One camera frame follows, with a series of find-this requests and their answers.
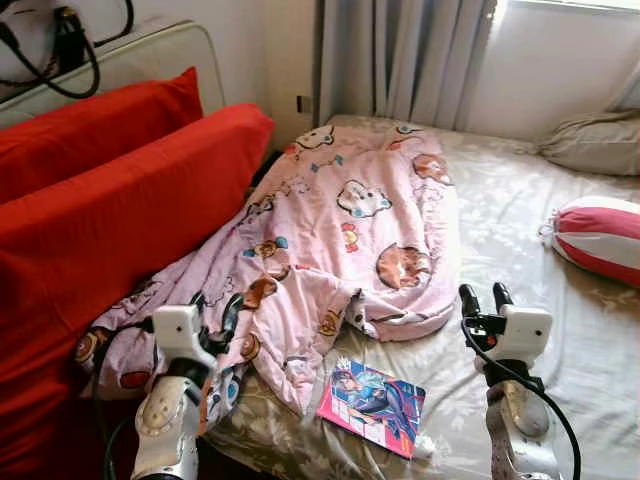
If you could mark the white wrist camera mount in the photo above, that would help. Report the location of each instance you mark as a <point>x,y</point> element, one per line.
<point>527,332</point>
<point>178,330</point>

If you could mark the beige pillow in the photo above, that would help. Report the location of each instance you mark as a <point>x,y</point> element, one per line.
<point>595,145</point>

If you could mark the grey floral bed sheet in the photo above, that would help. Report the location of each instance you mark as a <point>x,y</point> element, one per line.
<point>520,330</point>

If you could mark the grey pleated curtain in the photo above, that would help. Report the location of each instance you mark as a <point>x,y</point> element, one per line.
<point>400,60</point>
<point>630,90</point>

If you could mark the bright window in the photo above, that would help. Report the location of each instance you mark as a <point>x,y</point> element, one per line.
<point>570,4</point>

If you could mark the white upright mattress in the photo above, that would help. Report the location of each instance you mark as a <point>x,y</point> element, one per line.
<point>160,55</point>

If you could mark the pink cartoon print blanket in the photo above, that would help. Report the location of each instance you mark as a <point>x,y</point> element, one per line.
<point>340,250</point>

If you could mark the dark wall outlet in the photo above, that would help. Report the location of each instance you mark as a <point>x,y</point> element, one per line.
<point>304,103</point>

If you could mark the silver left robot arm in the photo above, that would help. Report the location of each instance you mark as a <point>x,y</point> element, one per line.
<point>165,420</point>

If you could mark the colourful comic book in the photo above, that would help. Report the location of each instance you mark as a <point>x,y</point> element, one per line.
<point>372,408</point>

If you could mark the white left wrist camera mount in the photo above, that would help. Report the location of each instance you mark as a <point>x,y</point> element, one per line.
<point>178,330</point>

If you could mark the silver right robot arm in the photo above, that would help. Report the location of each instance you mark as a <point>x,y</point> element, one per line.
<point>525,425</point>

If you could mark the pink white striped bolster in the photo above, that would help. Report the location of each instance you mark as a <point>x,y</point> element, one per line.
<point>600,240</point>

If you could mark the white crumpled tissue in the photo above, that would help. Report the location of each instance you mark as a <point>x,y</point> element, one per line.
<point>424,448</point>

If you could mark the red fabric cushion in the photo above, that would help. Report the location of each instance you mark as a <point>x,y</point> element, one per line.
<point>100,250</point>
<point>90,125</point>

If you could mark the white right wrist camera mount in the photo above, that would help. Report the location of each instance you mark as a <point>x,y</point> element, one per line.
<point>527,332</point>

